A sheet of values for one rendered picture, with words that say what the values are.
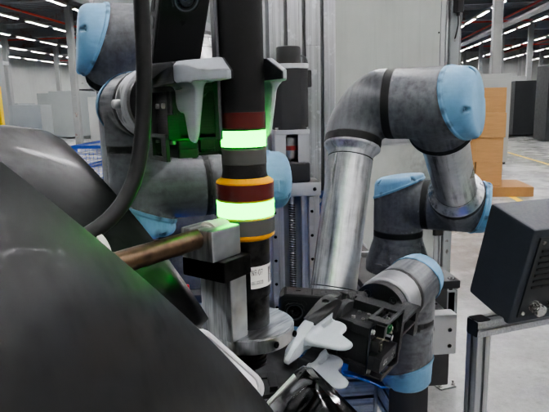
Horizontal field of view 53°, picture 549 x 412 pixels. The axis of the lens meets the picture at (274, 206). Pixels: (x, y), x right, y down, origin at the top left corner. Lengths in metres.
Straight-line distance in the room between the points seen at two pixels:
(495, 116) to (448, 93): 7.85
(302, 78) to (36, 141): 0.91
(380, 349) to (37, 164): 0.40
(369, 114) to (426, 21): 1.78
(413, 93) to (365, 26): 1.63
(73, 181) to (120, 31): 0.53
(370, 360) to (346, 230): 0.29
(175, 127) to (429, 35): 2.27
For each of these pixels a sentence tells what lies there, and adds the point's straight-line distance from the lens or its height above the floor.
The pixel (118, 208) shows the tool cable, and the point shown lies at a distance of 0.33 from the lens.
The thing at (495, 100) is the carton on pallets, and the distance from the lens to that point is 8.72.
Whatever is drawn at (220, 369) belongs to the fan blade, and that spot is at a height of 1.37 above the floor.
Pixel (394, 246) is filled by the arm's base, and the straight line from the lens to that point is 1.30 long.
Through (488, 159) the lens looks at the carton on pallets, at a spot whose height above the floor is 0.54.
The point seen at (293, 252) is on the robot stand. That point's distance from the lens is 1.37.
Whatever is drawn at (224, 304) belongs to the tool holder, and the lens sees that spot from 0.40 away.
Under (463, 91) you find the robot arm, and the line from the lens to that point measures 0.88.
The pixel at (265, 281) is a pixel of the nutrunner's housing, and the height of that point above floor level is 1.31.
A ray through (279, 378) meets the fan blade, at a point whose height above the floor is 1.19.
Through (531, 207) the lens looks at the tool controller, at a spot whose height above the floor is 1.25.
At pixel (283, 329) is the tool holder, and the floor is 1.27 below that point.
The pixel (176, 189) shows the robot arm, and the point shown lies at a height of 1.35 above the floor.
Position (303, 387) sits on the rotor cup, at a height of 1.26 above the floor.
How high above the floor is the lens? 1.44
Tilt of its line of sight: 11 degrees down
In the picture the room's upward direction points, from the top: 1 degrees counter-clockwise
